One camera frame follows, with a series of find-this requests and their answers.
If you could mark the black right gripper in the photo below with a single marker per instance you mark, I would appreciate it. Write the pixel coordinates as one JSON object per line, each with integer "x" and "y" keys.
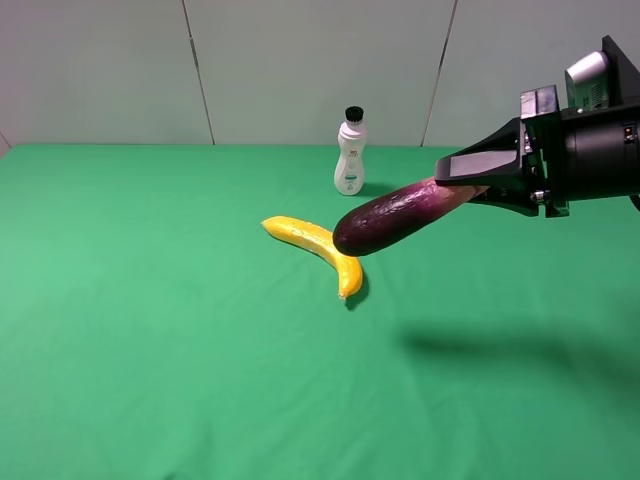
{"x": 522, "y": 163}

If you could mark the purple eggplant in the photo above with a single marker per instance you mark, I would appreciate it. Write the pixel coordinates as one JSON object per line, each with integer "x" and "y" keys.
{"x": 390, "y": 218}

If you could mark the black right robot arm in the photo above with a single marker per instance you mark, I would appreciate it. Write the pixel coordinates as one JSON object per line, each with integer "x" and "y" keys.
{"x": 602, "y": 146}

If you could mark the white bottle black cap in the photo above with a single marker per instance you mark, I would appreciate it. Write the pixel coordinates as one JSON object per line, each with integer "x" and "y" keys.
{"x": 349, "y": 174}

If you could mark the yellow banana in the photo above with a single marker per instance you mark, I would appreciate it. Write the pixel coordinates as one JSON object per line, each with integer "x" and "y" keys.
{"x": 318, "y": 240}

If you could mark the green tablecloth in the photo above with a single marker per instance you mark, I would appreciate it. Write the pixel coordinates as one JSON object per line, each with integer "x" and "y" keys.
{"x": 151, "y": 329}

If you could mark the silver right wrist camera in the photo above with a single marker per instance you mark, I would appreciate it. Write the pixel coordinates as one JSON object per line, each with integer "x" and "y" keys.
{"x": 587, "y": 82}

